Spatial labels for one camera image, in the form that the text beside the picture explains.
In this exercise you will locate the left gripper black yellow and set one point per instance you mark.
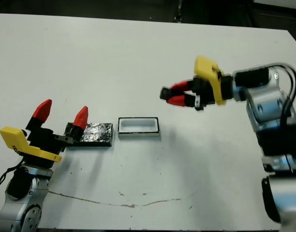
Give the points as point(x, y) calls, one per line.
point(41, 145)

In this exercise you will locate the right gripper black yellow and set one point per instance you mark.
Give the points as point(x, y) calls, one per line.
point(210, 82)

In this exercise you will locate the small black camera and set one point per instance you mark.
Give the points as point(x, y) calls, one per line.
point(165, 93)

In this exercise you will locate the black foil-wrapped box lid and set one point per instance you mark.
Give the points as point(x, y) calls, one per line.
point(97, 135)

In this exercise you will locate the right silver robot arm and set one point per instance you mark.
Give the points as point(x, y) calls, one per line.
point(266, 96)

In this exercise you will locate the black floor stand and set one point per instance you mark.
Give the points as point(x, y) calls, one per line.
point(178, 10)

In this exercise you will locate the white camera box base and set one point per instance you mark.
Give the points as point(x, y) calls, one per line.
point(139, 134)

